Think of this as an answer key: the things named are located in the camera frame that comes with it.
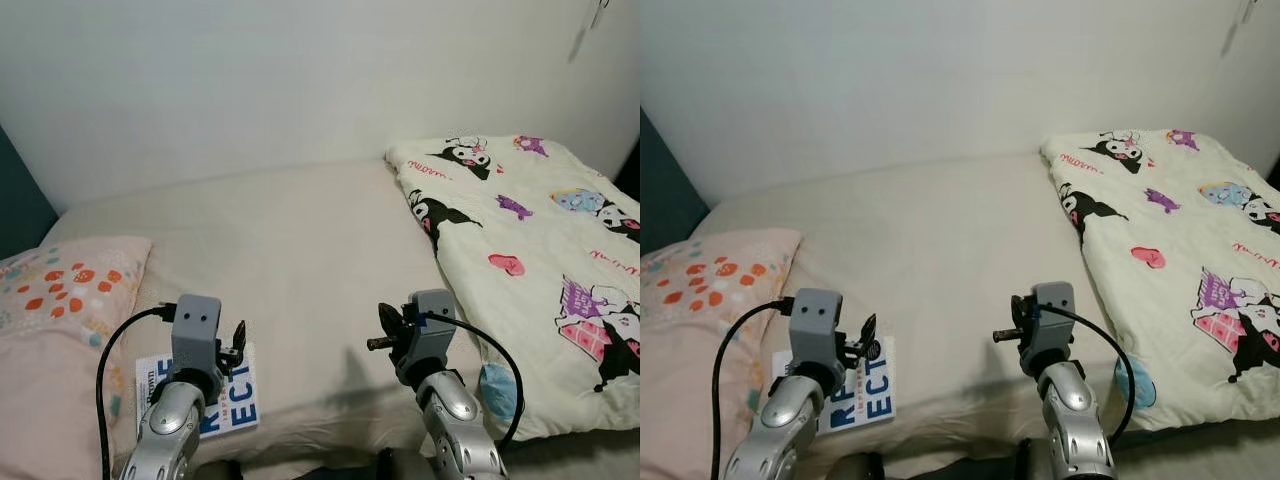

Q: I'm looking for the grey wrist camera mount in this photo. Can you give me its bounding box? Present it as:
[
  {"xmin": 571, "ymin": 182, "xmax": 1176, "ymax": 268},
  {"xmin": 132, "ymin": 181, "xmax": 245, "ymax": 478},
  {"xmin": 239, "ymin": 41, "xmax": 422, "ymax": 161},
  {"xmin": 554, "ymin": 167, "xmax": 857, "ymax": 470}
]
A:
[
  {"xmin": 790, "ymin": 288, "xmax": 846, "ymax": 371},
  {"xmin": 1030, "ymin": 282, "xmax": 1076, "ymax": 376},
  {"xmin": 172, "ymin": 295, "xmax": 221, "ymax": 376},
  {"xmin": 410, "ymin": 290, "xmax": 458, "ymax": 386}
]

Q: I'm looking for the white blue lettered book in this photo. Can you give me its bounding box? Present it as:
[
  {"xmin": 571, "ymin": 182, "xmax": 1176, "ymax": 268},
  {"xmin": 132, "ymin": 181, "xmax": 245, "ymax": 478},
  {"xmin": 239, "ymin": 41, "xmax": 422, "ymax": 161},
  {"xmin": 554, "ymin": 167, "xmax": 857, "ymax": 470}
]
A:
[
  {"xmin": 770, "ymin": 335, "xmax": 896, "ymax": 431},
  {"xmin": 135, "ymin": 343, "xmax": 261, "ymax": 436}
]

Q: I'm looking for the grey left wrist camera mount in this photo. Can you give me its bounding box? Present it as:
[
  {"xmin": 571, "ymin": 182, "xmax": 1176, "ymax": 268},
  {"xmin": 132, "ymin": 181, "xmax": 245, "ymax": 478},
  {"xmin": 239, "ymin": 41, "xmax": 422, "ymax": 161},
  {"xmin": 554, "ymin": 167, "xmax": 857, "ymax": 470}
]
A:
[
  {"xmin": 172, "ymin": 295, "xmax": 221, "ymax": 376},
  {"xmin": 790, "ymin": 288, "xmax": 846, "ymax": 371}
]

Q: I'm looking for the teal upholstered headboard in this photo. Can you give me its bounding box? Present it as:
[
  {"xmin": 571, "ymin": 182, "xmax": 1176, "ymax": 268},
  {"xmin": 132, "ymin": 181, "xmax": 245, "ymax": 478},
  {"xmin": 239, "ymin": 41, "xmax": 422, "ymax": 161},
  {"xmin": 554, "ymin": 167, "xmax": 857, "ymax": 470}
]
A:
[
  {"xmin": 640, "ymin": 110, "xmax": 711, "ymax": 256},
  {"xmin": 0, "ymin": 125, "xmax": 59, "ymax": 261}
]

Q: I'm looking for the cream cartoon print blanket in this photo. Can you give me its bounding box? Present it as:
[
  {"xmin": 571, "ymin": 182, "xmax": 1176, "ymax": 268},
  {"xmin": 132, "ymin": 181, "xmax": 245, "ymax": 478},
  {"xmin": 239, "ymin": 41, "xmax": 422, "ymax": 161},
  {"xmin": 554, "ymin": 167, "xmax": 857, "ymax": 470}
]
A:
[
  {"xmin": 1040, "ymin": 128, "xmax": 1280, "ymax": 433},
  {"xmin": 385, "ymin": 135, "xmax": 641, "ymax": 441}
]

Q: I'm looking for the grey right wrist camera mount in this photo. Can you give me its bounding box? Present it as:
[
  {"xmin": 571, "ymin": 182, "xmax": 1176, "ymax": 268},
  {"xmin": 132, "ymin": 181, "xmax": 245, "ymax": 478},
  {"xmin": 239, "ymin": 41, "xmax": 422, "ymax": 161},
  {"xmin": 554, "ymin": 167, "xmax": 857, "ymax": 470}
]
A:
[
  {"xmin": 410, "ymin": 290, "xmax": 458, "ymax": 386},
  {"xmin": 1030, "ymin": 282, "xmax": 1076, "ymax": 376}
]

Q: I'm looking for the white wall conduit strip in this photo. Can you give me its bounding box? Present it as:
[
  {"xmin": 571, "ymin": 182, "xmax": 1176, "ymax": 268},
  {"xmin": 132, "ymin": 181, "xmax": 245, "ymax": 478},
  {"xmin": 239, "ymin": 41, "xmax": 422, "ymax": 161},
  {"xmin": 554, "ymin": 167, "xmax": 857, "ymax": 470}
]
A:
[
  {"xmin": 1222, "ymin": 0, "xmax": 1259, "ymax": 56},
  {"xmin": 570, "ymin": 0, "xmax": 611, "ymax": 63}
]

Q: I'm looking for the pink floral pillow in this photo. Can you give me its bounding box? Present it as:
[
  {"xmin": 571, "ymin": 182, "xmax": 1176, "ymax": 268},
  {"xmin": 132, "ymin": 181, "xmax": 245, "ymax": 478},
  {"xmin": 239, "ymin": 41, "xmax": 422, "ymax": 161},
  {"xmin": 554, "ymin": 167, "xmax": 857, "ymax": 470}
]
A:
[
  {"xmin": 0, "ymin": 237, "xmax": 153, "ymax": 480},
  {"xmin": 640, "ymin": 228, "xmax": 804, "ymax": 480}
]

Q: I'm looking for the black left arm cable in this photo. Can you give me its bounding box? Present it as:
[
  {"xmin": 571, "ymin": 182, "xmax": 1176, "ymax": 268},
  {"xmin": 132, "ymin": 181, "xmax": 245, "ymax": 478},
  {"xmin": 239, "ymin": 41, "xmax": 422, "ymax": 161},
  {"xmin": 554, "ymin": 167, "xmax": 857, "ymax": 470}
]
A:
[
  {"xmin": 97, "ymin": 305, "xmax": 179, "ymax": 480},
  {"xmin": 713, "ymin": 297, "xmax": 796, "ymax": 480}
]

